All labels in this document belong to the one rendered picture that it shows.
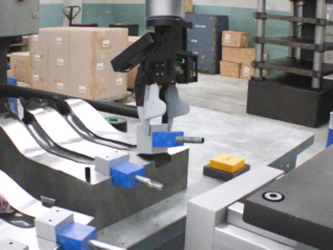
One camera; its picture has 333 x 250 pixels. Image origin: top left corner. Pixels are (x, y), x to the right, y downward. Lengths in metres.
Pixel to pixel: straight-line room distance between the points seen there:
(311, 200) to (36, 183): 0.61
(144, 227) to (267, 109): 4.20
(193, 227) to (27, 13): 1.29
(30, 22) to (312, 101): 3.57
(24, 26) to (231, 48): 6.28
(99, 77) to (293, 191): 4.44
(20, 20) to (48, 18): 7.23
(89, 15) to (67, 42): 4.63
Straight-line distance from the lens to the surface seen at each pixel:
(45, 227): 0.58
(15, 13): 1.55
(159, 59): 0.75
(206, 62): 7.78
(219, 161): 0.95
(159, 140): 0.77
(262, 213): 0.29
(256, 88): 4.89
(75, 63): 4.80
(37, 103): 1.01
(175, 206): 0.81
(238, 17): 7.98
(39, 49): 5.30
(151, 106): 0.76
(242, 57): 7.52
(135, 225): 0.74
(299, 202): 0.29
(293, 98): 4.71
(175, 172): 0.84
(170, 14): 0.76
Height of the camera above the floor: 1.16
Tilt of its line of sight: 15 degrees down
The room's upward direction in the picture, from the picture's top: 2 degrees clockwise
